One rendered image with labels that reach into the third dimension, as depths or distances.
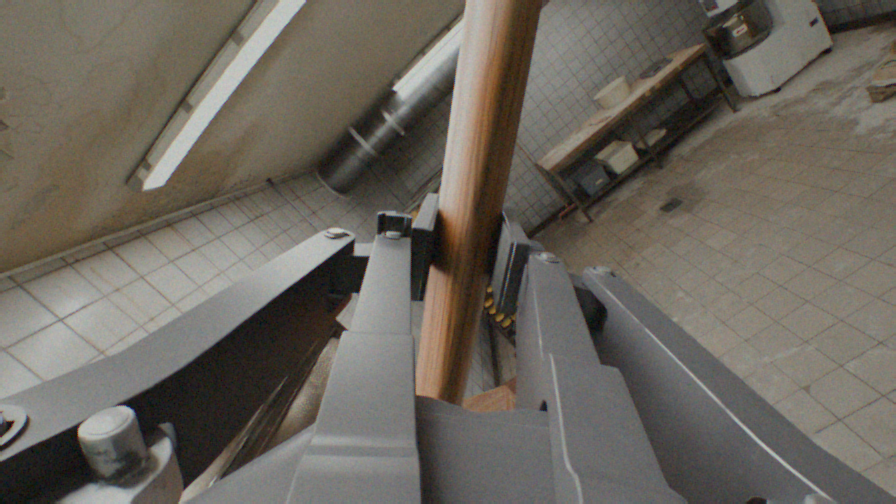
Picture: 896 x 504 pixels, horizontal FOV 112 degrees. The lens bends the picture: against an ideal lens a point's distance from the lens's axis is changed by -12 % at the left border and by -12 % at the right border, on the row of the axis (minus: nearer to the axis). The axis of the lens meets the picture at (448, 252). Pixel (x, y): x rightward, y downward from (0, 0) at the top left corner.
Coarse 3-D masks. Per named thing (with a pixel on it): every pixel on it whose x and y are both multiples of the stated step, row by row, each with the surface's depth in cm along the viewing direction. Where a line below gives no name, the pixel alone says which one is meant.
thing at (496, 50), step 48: (480, 0) 12; (528, 0) 12; (480, 48) 13; (528, 48) 13; (480, 96) 13; (480, 144) 14; (480, 192) 14; (480, 240) 15; (432, 288) 17; (480, 288) 17; (432, 336) 17; (432, 384) 18
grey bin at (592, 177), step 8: (584, 168) 458; (592, 168) 437; (600, 168) 424; (576, 176) 456; (584, 176) 436; (592, 176) 428; (600, 176) 429; (576, 184) 469; (584, 184) 433; (592, 184) 433; (600, 184) 433; (592, 192) 437
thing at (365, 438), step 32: (384, 224) 12; (384, 256) 10; (384, 288) 8; (352, 320) 7; (384, 320) 7; (352, 352) 5; (384, 352) 5; (352, 384) 5; (384, 384) 5; (320, 416) 4; (352, 416) 4; (384, 416) 4; (416, 416) 4; (320, 448) 3; (352, 448) 4; (384, 448) 4; (416, 448) 4; (320, 480) 3; (352, 480) 3; (384, 480) 3; (416, 480) 3
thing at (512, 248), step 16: (512, 224) 15; (496, 240) 16; (512, 240) 13; (528, 240) 13; (496, 256) 16; (512, 256) 13; (496, 272) 15; (512, 272) 13; (496, 288) 14; (512, 288) 13; (496, 304) 14; (512, 304) 13
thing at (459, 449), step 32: (448, 416) 5; (480, 416) 5; (512, 416) 5; (544, 416) 5; (288, 448) 4; (448, 448) 5; (480, 448) 5; (512, 448) 5; (544, 448) 5; (224, 480) 4; (256, 480) 4; (288, 480) 4; (448, 480) 4; (480, 480) 4; (512, 480) 4; (544, 480) 4
